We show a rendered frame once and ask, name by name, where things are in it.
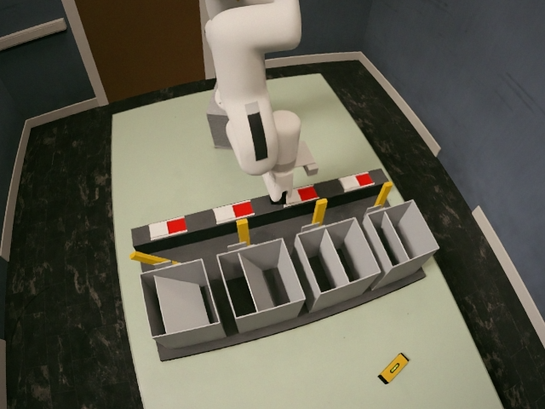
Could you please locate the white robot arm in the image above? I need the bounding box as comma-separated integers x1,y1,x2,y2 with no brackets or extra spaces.
205,0,318,176

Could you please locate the yellow pocket level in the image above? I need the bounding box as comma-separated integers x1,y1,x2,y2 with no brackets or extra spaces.
378,353,409,384

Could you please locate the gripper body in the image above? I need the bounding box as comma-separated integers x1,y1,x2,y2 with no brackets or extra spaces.
262,168,294,202

